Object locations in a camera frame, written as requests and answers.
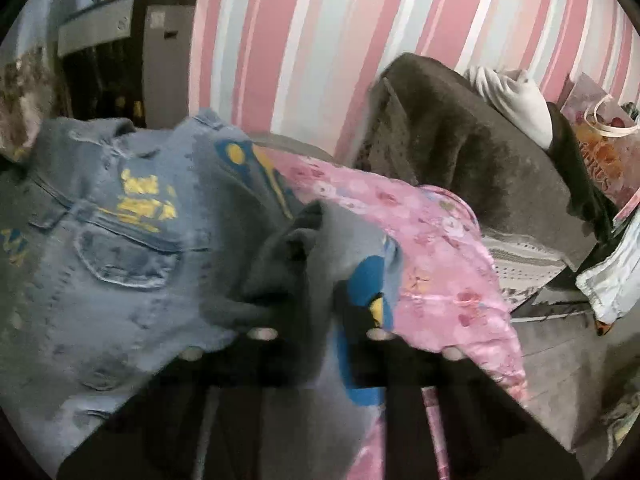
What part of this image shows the white cloth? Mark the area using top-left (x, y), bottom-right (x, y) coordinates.
top-left (462, 66), bottom-right (553, 151)

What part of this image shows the pink floral bedsheet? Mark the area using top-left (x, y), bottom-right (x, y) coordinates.
top-left (255, 145), bottom-right (531, 480)

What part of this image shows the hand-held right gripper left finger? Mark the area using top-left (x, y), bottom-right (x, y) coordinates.
top-left (57, 327), bottom-right (321, 480)

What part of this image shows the light blue cloth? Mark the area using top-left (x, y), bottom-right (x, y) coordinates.
top-left (575, 200), bottom-right (640, 326)

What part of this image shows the floral curtain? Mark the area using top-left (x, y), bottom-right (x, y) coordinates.
top-left (0, 45), bottom-right (66, 163)

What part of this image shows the black and silver water dispenser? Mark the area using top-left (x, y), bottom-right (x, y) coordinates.
top-left (56, 0), bottom-right (198, 131)

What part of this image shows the blue denim jacket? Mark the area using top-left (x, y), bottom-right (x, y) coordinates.
top-left (0, 110), bottom-right (406, 480)

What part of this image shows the printed gift bag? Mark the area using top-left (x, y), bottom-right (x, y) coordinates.
top-left (560, 72), bottom-right (640, 211)

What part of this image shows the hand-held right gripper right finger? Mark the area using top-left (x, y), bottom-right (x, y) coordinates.
top-left (334, 280), bottom-right (586, 480)

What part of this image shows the brown fleece blanket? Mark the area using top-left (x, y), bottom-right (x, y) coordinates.
top-left (350, 52), bottom-right (621, 273)

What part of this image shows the patterned grey cushion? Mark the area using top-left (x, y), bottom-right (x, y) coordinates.
top-left (480, 232), bottom-right (568, 311)

